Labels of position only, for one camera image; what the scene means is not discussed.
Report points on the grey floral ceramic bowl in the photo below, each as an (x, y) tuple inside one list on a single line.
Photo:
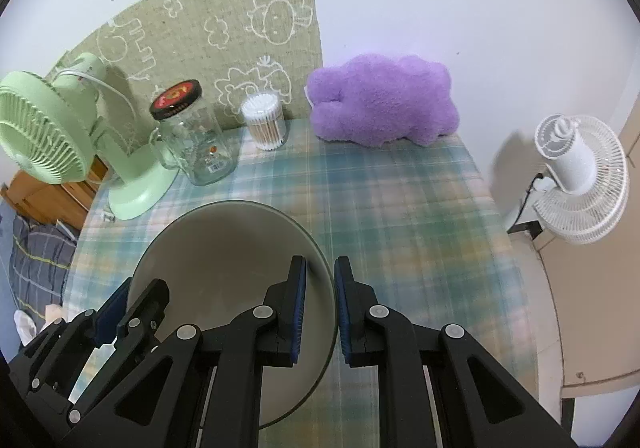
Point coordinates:
[(225, 248)]

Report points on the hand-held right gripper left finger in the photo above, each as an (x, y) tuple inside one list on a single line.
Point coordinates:
[(299, 308)]

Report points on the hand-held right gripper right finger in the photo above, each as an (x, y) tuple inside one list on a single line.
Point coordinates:
[(342, 308)]

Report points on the cotton swab container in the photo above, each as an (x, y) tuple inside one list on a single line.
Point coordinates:
[(265, 122)]

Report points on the green cartoon print mat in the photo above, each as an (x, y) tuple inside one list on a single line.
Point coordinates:
[(200, 12)]

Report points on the glass jar with dark lid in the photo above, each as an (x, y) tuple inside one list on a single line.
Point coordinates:
[(205, 152)]

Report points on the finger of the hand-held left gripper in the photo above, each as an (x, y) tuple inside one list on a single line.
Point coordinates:
[(147, 300), (110, 315)]

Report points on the beige door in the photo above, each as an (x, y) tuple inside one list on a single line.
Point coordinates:
[(600, 303)]

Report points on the white cloth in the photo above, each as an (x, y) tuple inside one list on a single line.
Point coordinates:
[(25, 325)]

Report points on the white standing fan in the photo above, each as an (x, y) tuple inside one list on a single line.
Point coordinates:
[(580, 177)]

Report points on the green desk fan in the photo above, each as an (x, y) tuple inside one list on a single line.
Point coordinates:
[(40, 127)]

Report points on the blue plaid bedding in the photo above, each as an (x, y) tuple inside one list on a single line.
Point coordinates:
[(35, 258)]

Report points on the purple plush pillow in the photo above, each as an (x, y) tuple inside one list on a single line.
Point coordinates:
[(380, 97)]

